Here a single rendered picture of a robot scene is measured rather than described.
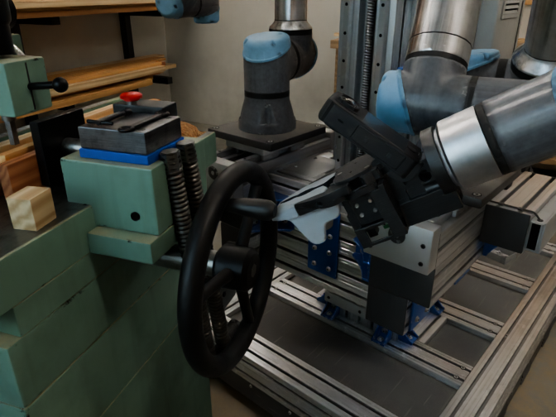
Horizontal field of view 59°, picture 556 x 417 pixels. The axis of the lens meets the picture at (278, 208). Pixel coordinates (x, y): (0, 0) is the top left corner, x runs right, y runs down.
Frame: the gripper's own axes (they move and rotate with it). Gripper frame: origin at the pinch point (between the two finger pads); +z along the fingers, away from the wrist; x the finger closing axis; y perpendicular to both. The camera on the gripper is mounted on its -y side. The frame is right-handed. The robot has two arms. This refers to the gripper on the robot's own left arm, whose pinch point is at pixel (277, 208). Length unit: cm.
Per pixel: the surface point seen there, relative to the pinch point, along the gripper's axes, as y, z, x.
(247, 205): -2.6, 1.5, -3.2
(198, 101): -32, 204, 347
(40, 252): -9.8, 22.0, -13.7
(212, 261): 3.1, 12.6, -0.3
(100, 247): -6.1, 21.9, -6.2
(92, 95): -63, 187, 205
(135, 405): 20.0, 39.4, -3.1
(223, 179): -6.4, 3.2, -2.0
